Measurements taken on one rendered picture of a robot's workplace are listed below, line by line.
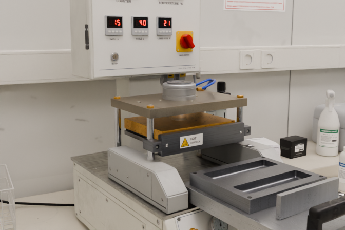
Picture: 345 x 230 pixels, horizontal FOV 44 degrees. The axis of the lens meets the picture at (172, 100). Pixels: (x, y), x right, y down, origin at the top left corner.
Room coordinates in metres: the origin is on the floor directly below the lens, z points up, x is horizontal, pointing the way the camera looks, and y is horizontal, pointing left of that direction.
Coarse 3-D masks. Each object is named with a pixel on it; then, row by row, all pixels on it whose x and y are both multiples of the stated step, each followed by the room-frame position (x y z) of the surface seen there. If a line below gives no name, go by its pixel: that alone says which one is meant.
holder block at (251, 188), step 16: (256, 160) 0.87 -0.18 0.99; (272, 160) 0.87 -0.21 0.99; (192, 176) 0.79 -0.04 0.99; (208, 176) 0.80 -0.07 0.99; (224, 176) 0.82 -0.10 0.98; (240, 176) 0.77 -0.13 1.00; (256, 176) 0.77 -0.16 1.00; (272, 176) 0.77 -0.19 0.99; (288, 176) 0.80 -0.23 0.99; (304, 176) 0.79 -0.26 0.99; (320, 176) 0.77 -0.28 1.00; (208, 192) 0.75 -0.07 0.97; (224, 192) 0.71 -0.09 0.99; (240, 192) 0.69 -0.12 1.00; (256, 192) 0.69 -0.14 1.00; (272, 192) 0.69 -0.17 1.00; (240, 208) 0.68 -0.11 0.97; (256, 208) 0.67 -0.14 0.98
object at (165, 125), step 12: (132, 120) 0.98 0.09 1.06; (144, 120) 0.98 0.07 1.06; (156, 120) 0.98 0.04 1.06; (168, 120) 0.98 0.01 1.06; (180, 120) 0.98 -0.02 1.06; (192, 120) 0.98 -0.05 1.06; (204, 120) 0.98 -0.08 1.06; (216, 120) 0.98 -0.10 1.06; (228, 120) 0.98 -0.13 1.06; (132, 132) 0.98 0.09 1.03; (144, 132) 0.93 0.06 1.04; (156, 132) 0.89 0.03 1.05; (168, 132) 0.88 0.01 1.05
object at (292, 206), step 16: (192, 192) 0.77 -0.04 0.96; (288, 192) 0.65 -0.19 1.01; (304, 192) 0.67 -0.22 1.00; (320, 192) 0.69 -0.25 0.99; (336, 192) 0.72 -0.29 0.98; (208, 208) 0.73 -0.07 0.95; (224, 208) 0.69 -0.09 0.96; (272, 208) 0.68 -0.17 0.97; (288, 208) 0.65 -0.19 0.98; (304, 208) 0.67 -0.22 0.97; (240, 224) 0.66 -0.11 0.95; (256, 224) 0.63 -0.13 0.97; (272, 224) 0.62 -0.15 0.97; (288, 224) 0.62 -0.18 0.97; (304, 224) 0.62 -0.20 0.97; (336, 224) 0.62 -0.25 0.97
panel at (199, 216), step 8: (176, 216) 0.75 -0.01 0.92; (184, 216) 0.76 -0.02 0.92; (192, 216) 0.77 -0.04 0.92; (200, 216) 0.78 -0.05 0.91; (208, 216) 0.79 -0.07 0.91; (176, 224) 0.74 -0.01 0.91; (184, 224) 0.75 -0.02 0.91; (192, 224) 0.76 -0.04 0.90; (200, 224) 0.77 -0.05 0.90; (208, 224) 0.78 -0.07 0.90
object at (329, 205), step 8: (336, 200) 0.62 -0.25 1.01; (344, 200) 0.62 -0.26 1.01; (312, 208) 0.59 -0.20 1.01; (320, 208) 0.59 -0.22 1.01; (328, 208) 0.59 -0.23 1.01; (336, 208) 0.60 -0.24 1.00; (344, 208) 0.61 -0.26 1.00; (312, 216) 0.59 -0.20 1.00; (320, 216) 0.58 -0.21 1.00; (328, 216) 0.59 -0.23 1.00; (336, 216) 0.60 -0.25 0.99; (312, 224) 0.59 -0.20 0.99; (320, 224) 0.58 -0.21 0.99
